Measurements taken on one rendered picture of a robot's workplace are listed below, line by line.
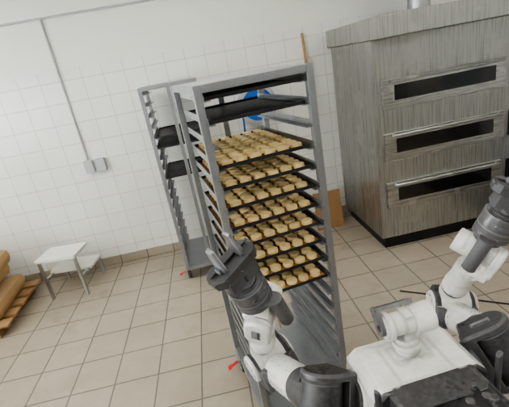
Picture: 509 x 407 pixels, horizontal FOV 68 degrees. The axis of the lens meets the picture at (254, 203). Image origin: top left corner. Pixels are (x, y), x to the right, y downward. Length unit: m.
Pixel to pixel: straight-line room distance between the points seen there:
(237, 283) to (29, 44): 3.76
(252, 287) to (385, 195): 2.84
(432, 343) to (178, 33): 3.57
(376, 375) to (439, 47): 2.98
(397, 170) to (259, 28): 1.91
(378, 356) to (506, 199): 0.46
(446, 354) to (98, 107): 3.74
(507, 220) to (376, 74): 2.41
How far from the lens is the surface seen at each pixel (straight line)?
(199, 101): 1.43
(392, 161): 3.47
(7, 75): 4.40
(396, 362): 0.95
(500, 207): 1.05
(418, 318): 0.91
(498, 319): 1.05
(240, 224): 1.61
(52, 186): 4.46
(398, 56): 3.40
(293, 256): 1.84
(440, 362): 0.97
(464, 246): 1.11
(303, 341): 2.60
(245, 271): 0.79
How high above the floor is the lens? 1.87
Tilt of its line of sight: 20 degrees down
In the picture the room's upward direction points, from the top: 11 degrees counter-clockwise
